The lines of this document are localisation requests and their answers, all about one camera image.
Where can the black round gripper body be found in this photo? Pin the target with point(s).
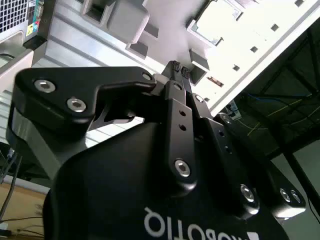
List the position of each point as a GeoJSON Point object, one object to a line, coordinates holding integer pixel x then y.
{"type": "Point", "coordinates": [112, 187]}

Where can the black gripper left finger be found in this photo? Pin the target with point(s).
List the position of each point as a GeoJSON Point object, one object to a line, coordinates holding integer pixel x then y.
{"type": "Point", "coordinates": [62, 85]}

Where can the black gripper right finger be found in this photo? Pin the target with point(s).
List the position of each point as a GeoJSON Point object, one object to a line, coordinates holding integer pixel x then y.
{"type": "Point", "coordinates": [240, 160]}

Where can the silver topped CPU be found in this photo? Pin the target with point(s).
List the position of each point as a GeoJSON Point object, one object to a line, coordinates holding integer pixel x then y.
{"type": "Point", "coordinates": [217, 22]}

